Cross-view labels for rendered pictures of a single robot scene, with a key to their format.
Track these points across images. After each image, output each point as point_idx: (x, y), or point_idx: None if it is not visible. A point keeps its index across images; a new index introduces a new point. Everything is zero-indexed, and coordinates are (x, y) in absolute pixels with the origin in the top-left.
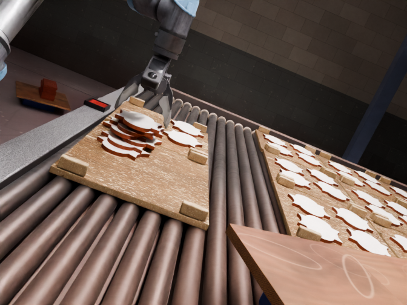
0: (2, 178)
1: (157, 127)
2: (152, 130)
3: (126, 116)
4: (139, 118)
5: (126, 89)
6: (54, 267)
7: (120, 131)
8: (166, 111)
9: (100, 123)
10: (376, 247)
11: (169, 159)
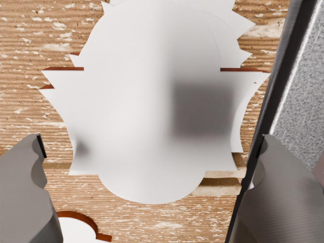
0: None
1: (69, 112)
2: (79, 68)
3: (209, 96)
4: (156, 134)
5: (318, 206)
6: None
7: None
8: (0, 175)
9: (244, 161)
10: None
11: (41, 98)
